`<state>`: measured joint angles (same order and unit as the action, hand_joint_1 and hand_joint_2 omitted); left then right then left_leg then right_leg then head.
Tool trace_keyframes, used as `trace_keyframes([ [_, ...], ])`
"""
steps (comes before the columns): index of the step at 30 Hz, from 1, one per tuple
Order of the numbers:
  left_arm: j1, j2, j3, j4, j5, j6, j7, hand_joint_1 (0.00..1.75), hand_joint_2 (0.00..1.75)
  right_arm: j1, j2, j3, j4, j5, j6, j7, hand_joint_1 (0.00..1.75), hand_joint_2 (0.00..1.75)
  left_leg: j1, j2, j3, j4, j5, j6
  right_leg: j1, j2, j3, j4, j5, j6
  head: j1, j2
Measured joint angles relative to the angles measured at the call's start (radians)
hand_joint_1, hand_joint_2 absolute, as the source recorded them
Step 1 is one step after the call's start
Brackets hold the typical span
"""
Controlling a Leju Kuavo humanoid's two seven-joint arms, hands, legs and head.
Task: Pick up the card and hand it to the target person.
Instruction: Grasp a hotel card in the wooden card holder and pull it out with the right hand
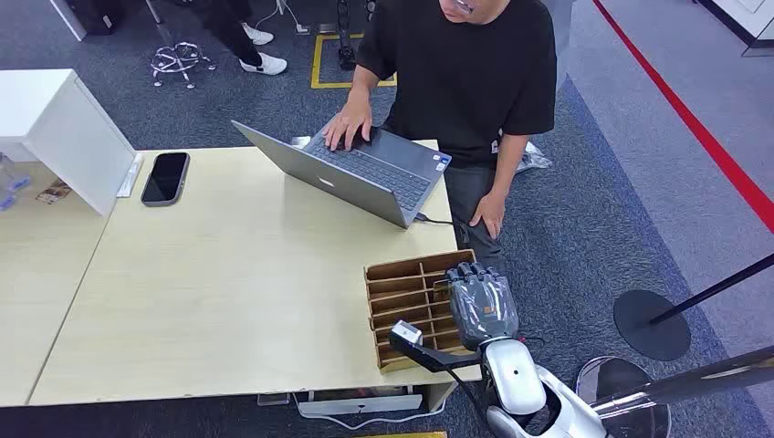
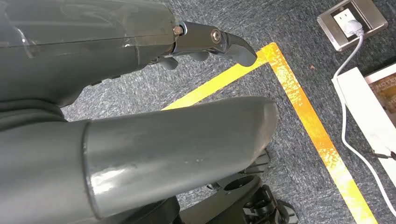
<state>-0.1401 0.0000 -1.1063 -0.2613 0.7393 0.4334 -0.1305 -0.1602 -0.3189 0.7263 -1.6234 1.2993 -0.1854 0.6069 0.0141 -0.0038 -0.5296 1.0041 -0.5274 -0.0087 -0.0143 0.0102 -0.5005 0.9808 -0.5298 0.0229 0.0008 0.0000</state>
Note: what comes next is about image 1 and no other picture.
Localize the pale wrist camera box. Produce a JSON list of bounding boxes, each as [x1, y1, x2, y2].
[[391, 320, 424, 348]]

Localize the person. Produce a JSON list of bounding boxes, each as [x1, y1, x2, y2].
[[321, 0, 559, 276], [175, 0, 289, 77]]

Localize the white cabinet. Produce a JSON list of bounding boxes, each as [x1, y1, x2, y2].
[[0, 68, 137, 219]]

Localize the white cable with plug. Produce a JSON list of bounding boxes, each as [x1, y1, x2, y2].
[[254, 0, 311, 37]]

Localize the white furniture unit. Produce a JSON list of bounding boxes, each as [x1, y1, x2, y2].
[[695, 0, 774, 58]]

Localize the black robot legs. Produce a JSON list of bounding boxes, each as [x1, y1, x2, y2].
[[335, 0, 380, 72]]

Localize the grey laptop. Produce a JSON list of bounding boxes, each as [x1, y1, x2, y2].
[[230, 120, 453, 231]]

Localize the clear plastic bag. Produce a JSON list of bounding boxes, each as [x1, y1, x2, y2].
[[515, 141, 553, 176]]

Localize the person's right hand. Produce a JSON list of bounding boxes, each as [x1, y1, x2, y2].
[[321, 99, 374, 152]]

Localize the chrome stool base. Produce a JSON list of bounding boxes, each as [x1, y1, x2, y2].
[[150, 40, 217, 90]]

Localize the black laptop cable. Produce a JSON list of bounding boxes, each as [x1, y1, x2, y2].
[[413, 211, 472, 245]]

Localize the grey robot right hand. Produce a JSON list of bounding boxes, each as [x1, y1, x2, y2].
[[444, 261, 521, 352]]

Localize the black stanchion base disc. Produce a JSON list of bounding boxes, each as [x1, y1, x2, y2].
[[612, 289, 693, 362]]

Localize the printed leaflet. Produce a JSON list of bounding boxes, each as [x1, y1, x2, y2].
[[35, 178, 74, 205]]

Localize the black camera bracket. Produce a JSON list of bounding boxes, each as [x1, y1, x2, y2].
[[388, 330, 485, 374]]

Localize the clear water bottle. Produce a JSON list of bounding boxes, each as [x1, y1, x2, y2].
[[0, 151, 31, 196]]

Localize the black stanchion pole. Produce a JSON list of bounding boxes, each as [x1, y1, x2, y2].
[[650, 252, 774, 326]]

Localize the cardboard divider box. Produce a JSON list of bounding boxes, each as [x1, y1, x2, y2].
[[363, 248, 479, 374]]

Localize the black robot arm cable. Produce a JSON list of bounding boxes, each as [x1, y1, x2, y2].
[[445, 367, 498, 438]]

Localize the white paper pack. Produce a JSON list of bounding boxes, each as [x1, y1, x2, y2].
[[116, 152, 145, 200]]

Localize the white tray box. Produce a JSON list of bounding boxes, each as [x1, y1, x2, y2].
[[296, 386, 424, 419]]

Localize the chrome stanchion base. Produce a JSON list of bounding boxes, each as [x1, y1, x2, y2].
[[574, 356, 673, 438]]

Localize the person's left hand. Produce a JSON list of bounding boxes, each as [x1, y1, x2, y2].
[[468, 190, 507, 241]]

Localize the chrome stanchion pole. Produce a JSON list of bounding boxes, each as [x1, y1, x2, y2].
[[589, 345, 774, 420]]

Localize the black case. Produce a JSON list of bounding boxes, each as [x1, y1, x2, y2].
[[63, 0, 131, 37]]

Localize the black smartphone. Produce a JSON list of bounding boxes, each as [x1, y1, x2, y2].
[[140, 151, 191, 209]]

